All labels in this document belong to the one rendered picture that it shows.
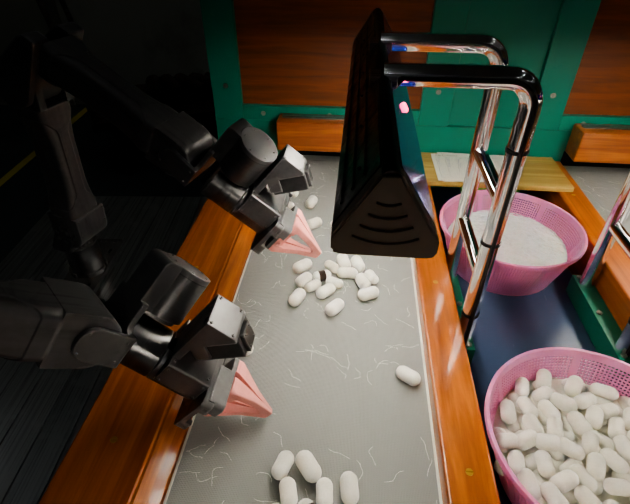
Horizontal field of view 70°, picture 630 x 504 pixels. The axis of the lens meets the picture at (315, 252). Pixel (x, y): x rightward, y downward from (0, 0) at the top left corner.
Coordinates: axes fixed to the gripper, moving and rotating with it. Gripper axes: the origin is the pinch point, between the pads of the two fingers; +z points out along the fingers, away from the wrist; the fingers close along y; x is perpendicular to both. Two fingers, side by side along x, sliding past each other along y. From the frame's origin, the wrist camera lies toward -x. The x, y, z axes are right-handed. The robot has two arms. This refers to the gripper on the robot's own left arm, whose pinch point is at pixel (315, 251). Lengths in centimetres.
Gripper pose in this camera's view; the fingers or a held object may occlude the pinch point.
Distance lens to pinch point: 72.0
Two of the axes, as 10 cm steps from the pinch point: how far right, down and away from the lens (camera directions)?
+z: 7.6, 5.6, 3.3
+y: 0.9, -6.0, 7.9
